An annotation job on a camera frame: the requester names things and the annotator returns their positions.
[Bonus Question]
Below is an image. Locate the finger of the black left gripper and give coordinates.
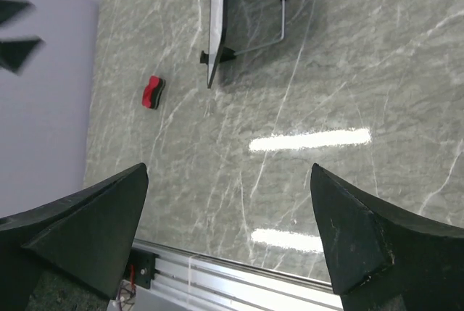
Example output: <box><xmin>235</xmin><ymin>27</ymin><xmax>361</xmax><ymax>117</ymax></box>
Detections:
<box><xmin>1</xmin><ymin>37</ymin><xmax>44</xmax><ymax>75</ymax></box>
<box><xmin>0</xmin><ymin>0</ymin><xmax>35</xmax><ymax>25</ymax></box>

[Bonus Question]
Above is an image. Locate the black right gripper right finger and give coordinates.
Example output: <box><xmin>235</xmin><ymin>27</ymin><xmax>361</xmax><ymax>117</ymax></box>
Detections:
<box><xmin>310</xmin><ymin>164</ymin><xmax>463</xmax><ymax>310</ymax></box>

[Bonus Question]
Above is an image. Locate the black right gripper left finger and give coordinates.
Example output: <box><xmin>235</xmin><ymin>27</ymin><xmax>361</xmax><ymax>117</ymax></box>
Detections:
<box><xmin>1</xmin><ymin>163</ymin><xmax>148</xmax><ymax>310</ymax></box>

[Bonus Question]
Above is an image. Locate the red and black whiteboard eraser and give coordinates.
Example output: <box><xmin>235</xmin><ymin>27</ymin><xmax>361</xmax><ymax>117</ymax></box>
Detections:
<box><xmin>142</xmin><ymin>75</ymin><xmax>166</xmax><ymax>109</ymax></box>

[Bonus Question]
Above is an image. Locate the small black-framed whiteboard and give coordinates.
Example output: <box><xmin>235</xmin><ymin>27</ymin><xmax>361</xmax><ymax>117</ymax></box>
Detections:
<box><xmin>207</xmin><ymin>0</ymin><xmax>228</xmax><ymax>88</ymax></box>

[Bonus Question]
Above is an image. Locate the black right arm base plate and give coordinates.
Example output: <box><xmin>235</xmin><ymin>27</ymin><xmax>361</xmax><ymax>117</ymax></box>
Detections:
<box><xmin>123</xmin><ymin>248</ymin><xmax>158</xmax><ymax>291</ymax></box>

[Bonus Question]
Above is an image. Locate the aluminium extrusion rail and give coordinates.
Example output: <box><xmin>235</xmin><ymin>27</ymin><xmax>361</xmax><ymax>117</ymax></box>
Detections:
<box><xmin>107</xmin><ymin>239</ymin><xmax>343</xmax><ymax>310</ymax></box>

